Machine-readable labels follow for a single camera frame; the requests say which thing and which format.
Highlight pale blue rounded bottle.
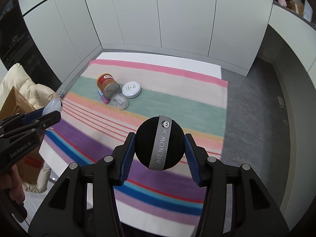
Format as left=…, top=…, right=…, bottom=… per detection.
left=42, top=98, right=63, bottom=116

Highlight black ball with grey band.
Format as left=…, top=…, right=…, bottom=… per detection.
left=135, top=115, right=185, bottom=171

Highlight purple tube with blue label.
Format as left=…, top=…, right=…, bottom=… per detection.
left=98, top=90, right=110, bottom=104

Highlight white round compact case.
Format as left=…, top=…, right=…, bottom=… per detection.
left=122, top=81, right=141, bottom=99

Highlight person's left hand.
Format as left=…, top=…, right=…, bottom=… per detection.
left=0, top=164, right=25, bottom=204

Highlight cream padded chair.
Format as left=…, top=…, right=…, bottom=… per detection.
left=1, top=63, right=57, bottom=193

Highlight red small bottle on floor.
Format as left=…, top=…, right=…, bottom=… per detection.
left=59, top=92, right=65, bottom=99

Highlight brown cardboard box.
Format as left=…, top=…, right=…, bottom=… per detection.
left=0, top=86, right=45, bottom=185

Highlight clear plastic round container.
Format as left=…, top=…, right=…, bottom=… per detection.
left=110, top=93, right=129, bottom=110

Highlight striped colourful blanket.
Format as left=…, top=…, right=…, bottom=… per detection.
left=42, top=59, right=228, bottom=225

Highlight red gold tin can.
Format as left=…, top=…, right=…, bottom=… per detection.
left=96, top=73, right=120, bottom=99

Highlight black glass cabinet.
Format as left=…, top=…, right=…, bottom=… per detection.
left=1, top=0, right=61, bottom=91

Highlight white wardrobe doors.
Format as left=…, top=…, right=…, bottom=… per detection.
left=18, top=0, right=273, bottom=82

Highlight pink plush toy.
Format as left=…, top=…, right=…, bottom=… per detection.
left=277, top=0, right=287, bottom=7

